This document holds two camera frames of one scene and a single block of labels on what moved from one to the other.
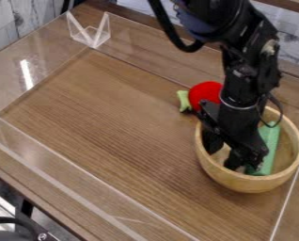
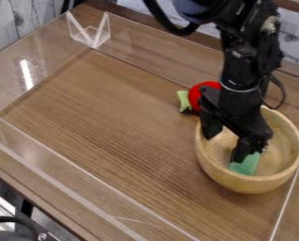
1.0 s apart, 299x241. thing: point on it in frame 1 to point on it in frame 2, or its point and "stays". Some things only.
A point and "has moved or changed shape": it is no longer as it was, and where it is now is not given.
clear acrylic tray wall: x=62 y=186 stays
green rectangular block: x=269 y=134 has moved or changed shape
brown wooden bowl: x=237 y=180 stays
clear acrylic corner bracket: x=94 y=37 stays
